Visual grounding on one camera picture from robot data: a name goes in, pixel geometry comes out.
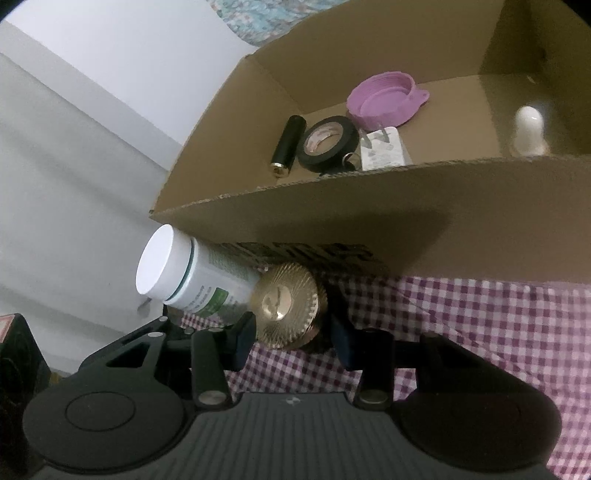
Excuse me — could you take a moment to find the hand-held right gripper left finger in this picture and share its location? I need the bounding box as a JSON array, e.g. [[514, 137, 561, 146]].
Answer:
[[81, 313, 257, 409]]

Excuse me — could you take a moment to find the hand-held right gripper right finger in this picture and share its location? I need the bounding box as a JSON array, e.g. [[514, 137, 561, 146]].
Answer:
[[329, 318, 523, 409]]

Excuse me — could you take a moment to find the gold-lidded dark jar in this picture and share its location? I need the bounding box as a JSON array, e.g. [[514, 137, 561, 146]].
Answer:
[[249, 262, 329, 354]]

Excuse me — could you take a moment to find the brown cardboard box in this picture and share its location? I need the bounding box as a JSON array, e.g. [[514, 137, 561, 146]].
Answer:
[[148, 0, 591, 283]]

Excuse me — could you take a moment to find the black tape roll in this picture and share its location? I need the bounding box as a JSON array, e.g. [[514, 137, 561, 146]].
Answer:
[[297, 117, 360, 174]]

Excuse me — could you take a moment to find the white charger plug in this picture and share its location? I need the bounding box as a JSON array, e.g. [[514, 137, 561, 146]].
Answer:
[[359, 126, 412, 171]]

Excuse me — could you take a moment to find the purple plastic lid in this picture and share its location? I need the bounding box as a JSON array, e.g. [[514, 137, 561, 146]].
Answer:
[[346, 71, 433, 130]]

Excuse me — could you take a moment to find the green dropper bottle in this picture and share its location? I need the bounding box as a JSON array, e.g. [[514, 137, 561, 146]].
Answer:
[[507, 104, 550, 158]]

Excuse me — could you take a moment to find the white plastic bottle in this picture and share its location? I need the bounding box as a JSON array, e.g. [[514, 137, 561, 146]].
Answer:
[[135, 224, 264, 320]]

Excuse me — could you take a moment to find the purple checkered tablecloth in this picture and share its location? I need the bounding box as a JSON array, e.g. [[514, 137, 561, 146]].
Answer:
[[179, 271, 591, 480]]

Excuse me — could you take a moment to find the floral blue cloth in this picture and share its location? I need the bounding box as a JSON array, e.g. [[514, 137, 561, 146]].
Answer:
[[207, 0, 352, 48]]

